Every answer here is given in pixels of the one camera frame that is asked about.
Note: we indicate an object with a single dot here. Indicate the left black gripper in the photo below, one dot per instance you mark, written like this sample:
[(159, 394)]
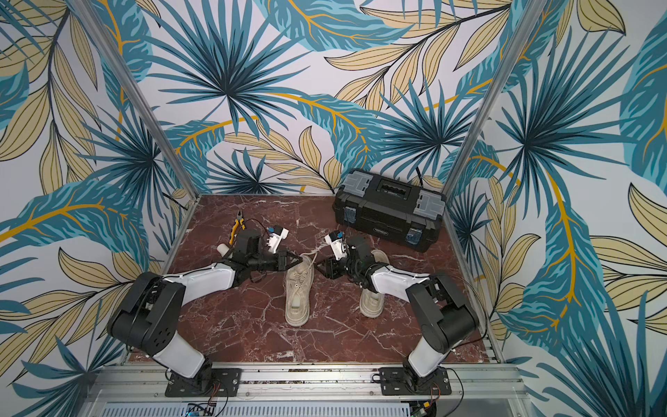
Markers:
[(281, 256)]

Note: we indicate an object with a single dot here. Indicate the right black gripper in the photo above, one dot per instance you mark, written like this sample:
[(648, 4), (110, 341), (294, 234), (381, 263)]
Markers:
[(333, 266)]

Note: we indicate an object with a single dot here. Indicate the beige sneaker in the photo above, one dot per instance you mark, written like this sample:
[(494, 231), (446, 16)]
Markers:
[(298, 285), (372, 304)]

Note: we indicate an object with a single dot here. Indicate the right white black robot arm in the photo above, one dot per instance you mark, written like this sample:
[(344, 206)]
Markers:
[(443, 312)]

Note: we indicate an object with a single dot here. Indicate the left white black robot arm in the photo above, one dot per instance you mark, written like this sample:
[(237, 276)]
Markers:
[(148, 316)]

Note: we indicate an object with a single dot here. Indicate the small beige cylinder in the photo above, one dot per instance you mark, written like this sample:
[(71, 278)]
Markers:
[(222, 249)]

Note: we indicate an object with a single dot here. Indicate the black grey toolbox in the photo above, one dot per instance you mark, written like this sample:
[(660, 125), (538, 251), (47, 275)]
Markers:
[(395, 211)]

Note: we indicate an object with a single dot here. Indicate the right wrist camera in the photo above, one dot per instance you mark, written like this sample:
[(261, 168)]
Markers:
[(336, 240)]

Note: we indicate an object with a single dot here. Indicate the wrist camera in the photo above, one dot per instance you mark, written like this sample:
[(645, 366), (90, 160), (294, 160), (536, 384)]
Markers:
[(276, 235), (336, 240)]

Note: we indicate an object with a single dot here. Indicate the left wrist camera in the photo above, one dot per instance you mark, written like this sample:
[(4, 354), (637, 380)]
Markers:
[(276, 235)]

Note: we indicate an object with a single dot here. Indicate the yellow handled pliers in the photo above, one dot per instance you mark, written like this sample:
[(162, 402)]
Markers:
[(239, 224)]

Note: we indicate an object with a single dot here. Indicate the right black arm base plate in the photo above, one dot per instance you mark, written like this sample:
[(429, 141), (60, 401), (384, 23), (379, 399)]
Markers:
[(400, 381)]

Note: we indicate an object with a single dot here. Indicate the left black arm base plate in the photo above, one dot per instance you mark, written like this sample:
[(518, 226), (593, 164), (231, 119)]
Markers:
[(209, 382)]

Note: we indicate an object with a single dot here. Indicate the aluminium front rail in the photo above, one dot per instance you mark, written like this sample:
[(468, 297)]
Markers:
[(314, 389)]

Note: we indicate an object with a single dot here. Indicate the left aluminium corner post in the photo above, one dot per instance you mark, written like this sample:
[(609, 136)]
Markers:
[(95, 28)]

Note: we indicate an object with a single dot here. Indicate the aluminium corner post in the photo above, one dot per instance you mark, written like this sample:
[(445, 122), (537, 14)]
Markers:
[(506, 59), (95, 28)]

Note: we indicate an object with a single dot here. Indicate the right aluminium corner post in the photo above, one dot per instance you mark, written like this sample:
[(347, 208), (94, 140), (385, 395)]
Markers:
[(506, 59)]

